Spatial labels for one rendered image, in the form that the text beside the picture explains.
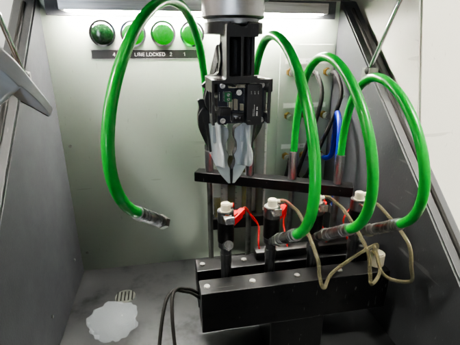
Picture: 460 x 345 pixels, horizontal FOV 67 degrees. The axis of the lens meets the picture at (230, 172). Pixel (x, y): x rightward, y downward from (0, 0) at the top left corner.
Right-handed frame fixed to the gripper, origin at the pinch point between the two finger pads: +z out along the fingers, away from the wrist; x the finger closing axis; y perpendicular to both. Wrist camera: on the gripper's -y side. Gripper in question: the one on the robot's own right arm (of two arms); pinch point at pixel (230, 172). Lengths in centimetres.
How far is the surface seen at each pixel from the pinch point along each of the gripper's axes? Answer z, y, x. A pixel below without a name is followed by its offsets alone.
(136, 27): -19.3, 3.1, -11.4
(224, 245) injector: 12.9, -1.2, -0.6
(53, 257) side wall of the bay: 19.7, -14.1, -30.9
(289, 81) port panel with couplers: -9.7, -31.7, 20.1
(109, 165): -5.7, 10.9, -14.9
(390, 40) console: -18.3, -17.9, 35.1
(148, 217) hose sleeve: 3.6, 5.0, -11.7
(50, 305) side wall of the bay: 26.1, -8.4, -30.9
